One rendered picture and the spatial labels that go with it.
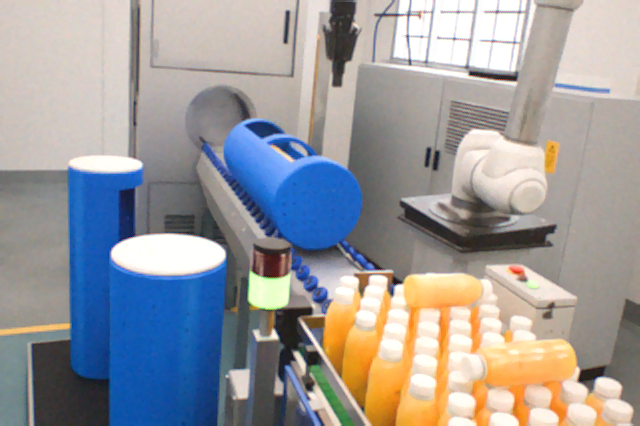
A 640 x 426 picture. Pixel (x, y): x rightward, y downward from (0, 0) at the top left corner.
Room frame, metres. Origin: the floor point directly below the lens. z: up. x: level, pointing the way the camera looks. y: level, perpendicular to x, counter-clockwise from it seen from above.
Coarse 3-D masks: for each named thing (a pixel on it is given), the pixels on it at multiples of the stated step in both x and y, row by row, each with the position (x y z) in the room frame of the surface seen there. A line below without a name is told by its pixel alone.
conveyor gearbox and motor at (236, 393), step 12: (228, 372) 1.23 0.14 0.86; (240, 372) 1.23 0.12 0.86; (228, 384) 1.21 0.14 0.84; (240, 384) 1.18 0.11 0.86; (276, 384) 1.20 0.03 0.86; (228, 396) 1.20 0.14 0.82; (240, 396) 1.14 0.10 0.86; (276, 396) 1.16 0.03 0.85; (228, 408) 1.19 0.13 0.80; (240, 408) 1.14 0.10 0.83; (276, 408) 1.16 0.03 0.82; (228, 420) 1.18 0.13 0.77; (240, 420) 1.14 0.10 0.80; (276, 420) 1.16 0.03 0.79
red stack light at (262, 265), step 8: (256, 256) 0.93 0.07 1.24; (264, 256) 0.92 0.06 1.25; (272, 256) 0.92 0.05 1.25; (280, 256) 0.92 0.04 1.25; (288, 256) 0.93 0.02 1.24; (256, 264) 0.93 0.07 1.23; (264, 264) 0.92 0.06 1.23; (272, 264) 0.92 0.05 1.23; (280, 264) 0.92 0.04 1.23; (288, 264) 0.94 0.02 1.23; (256, 272) 0.93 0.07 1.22; (264, 272) 0.92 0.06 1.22; (272, 272) 0.92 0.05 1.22; (280, 272) 0.92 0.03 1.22; (288, 272) 0.94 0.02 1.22
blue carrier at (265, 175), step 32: (256, 128) 2.65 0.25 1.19; (224, 160) 2.61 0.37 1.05; (256, 160) 2.11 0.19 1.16; (288, 160) 1.90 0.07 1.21; (320, 160) 1.84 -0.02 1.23; (256, 192) 2.00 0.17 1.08; (288, 192) 1.80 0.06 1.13; (320, 192) 1.83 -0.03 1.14; (352, 192) 1.87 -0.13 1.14; (288, 224) 1.80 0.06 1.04; (320, 224) 1.84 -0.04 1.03; (352, 224) 1.87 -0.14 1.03
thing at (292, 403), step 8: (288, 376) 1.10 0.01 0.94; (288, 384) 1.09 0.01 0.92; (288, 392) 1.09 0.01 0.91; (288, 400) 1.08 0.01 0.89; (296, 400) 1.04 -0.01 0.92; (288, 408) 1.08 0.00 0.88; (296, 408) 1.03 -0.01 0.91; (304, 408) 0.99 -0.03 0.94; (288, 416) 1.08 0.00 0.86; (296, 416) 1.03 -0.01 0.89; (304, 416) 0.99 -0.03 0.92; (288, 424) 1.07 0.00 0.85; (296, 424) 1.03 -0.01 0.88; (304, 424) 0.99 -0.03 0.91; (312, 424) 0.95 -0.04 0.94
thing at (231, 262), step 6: (228, 246) 3.36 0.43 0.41; (228, 252) 3.35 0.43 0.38; (228, 258) 3.35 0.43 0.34; (234, 258) 3.36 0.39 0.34; (228, 264) 3.35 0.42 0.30; (234, 264) 3.36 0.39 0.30; (228, 270) 3.35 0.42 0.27; (234, 270) 3.36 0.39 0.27; (228, 276) 3.35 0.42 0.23; (234, 276) 3.36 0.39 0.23; (228, 282) 3.35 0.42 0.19; (234, 282) 3.36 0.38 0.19; (228, 288) 3.35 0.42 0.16; (234, 288) 3.36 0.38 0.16; (228, 294) 3.35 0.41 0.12; (234, 294) 3.36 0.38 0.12; (228, 300) 3.35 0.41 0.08; (234, 300) 3.36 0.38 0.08; (228, 306) 3.35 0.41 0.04; (228, 312) 3.35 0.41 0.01
